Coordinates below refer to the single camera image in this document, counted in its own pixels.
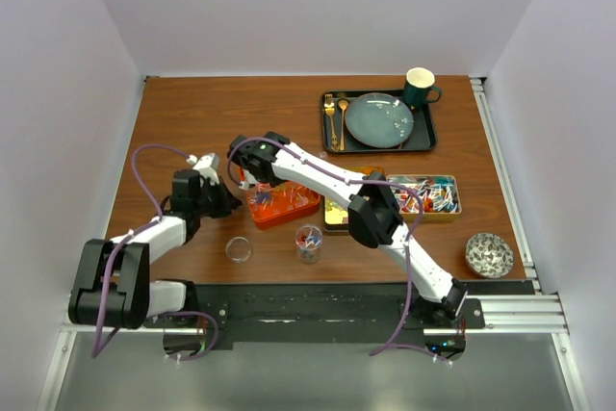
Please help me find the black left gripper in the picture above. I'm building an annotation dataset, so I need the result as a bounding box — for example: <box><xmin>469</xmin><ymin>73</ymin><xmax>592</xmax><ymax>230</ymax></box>
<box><xmin>193</xmin><ymin>175</ymin><xmax>242</xmax><ymax>218</ymax></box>

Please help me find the orange box of lollipops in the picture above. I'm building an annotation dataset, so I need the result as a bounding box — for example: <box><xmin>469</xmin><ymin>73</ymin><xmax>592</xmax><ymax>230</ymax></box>
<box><xmin>245</xmin><ymin>182</ymin><xmax>321</xmax><ymax>230</ymax></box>

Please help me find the clear jar lid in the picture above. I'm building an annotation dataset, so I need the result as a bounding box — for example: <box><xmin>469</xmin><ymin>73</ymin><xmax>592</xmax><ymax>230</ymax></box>
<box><xmin>225</xmin><ymin>236</ymin><xmax>253</xmax><ymax>264</ymax></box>

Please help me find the clear glass jar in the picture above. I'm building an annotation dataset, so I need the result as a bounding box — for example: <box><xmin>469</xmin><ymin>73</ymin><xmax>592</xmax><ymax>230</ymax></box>
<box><xmin>295</xmin><ymin>224</ymin><xmax>323</xmax><ymax>265</ymax></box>

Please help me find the black tin of star candies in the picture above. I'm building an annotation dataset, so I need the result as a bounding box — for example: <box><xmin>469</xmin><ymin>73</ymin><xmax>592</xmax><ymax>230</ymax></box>
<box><xmin>321</xmin><ymin>167</ymin><xmax>385</xmax><ymax>234</ymax></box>

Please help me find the gold tin of lollipops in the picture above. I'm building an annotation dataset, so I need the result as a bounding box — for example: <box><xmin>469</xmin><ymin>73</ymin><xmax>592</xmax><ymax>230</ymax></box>
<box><xmin>387</xmin><ymin>175</ymin><xmax>462</xmax><ymax>223</ymax></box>

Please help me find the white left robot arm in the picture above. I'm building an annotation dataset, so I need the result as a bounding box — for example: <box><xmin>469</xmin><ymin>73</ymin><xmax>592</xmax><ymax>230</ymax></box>
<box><xmin>68</xmin><ymin>169</ymin><xmax>242</xmax><ymax>329</ymax></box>

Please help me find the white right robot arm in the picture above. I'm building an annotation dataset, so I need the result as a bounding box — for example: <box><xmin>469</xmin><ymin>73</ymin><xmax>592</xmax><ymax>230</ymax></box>
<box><xmin>227</xmin><ymin>133</ymin><xmax>468</xmax><ymax>327</ymax></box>

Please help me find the gold fork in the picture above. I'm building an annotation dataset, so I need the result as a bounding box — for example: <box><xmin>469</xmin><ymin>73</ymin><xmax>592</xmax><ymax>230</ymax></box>
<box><xmin>323</xmin><ymin>93</ymin><xmax>338</xmax><ymax>150</ymax></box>

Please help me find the gold spoon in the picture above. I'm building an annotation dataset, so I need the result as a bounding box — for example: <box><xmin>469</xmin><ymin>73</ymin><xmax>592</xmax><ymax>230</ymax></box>
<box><xmin>337</xmin><ymin>98</ymin><xmax>349</xmax><ymax>151</ymax></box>

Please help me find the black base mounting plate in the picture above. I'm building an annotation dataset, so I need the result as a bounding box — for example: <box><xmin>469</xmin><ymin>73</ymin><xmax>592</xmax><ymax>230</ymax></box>
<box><xmin>142</xmin><ymin>280</ymin><xmax>536</xmax><ymax>362</ymax></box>

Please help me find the teal ceramic plate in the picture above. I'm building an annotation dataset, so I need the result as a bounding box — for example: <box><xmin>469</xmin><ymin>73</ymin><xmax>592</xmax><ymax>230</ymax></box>
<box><xmin>345</xmin><ymin>92</ymin><xmax>414</xmax><ymax>149</ymax></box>

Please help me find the dark green mug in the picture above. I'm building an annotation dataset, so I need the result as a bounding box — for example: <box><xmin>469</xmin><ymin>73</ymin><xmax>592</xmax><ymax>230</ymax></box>
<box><xmin>402</xmin><ymin>67</ymin><xmax>442</xmax><ymax>108</ymax></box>

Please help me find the patterned small bowl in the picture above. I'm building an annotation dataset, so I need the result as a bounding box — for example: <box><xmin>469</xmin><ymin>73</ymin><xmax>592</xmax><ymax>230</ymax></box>
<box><xmin>465</xmin><ymin>233</ymin><xmax>514</xmax><ymax>279</ymax></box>

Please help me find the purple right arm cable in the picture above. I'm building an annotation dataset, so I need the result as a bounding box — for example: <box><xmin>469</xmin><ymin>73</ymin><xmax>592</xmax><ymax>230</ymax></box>
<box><xmin>226</xmin><ymin>137</ymin><xmax>429</xmax><ymax>357</ymax></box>

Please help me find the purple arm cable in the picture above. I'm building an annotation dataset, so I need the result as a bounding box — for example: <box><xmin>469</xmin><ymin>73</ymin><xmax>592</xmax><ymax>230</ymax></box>
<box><xmin>90</xmin><ymin>143</ymin><xmax>222</xmax><ymax>362</ymax></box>
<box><xmin>226</xmin><ymin>137</ymin><xmax>429</xmax><ymax>357</ymax></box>

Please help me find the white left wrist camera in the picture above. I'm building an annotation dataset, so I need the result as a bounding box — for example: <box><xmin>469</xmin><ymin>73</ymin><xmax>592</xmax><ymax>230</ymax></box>
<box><xmin>186</xmin><ymin>153</ymin><xmax>220</xmax><ymax>185</ymax></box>

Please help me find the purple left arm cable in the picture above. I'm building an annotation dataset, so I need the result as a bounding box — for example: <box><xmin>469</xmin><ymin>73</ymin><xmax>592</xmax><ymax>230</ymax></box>
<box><xmin>90</xmin><ymin>143</ymin><xmax>222</xmax><ymax>362</ymax></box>

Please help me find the aluminium frame rail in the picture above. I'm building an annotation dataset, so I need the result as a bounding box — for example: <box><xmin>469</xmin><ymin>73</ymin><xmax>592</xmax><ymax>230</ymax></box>
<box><xmin>470</xmin><ymin>77</ymin><xmax>590</xmax><ymax>410</ymax></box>

